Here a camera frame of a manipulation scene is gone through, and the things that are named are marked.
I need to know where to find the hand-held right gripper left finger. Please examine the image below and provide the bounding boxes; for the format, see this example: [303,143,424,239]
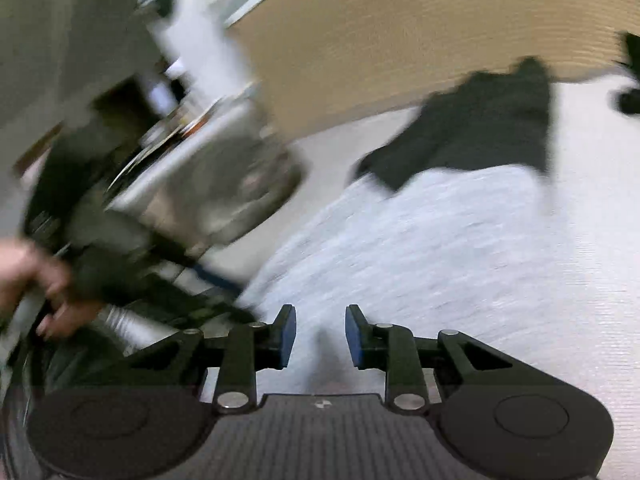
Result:
[82,304,297,414]

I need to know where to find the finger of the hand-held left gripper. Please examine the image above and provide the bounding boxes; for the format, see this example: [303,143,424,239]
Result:
[164,290,260,326]
[149,242,242,296]

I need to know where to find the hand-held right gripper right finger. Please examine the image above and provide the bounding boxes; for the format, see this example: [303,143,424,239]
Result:
[345,304,561,414]

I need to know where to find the light grey fleece garment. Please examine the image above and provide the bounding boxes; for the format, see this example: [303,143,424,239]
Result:
[240,165,556,396]

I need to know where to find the black fuzzy sweater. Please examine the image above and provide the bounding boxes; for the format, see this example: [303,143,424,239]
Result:
[352,57,553,193]

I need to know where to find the person's left hand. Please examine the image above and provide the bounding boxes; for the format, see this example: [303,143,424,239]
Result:
[0,237,103,342]

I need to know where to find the grey textured sofa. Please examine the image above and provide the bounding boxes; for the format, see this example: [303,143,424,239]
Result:
[107,72,640,480]

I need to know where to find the woven beige cushion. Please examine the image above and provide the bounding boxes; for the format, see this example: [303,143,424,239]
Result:
[225,0,640,141]

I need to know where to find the black white-striped garment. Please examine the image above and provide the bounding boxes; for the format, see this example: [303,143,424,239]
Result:
[607,30,640,118]

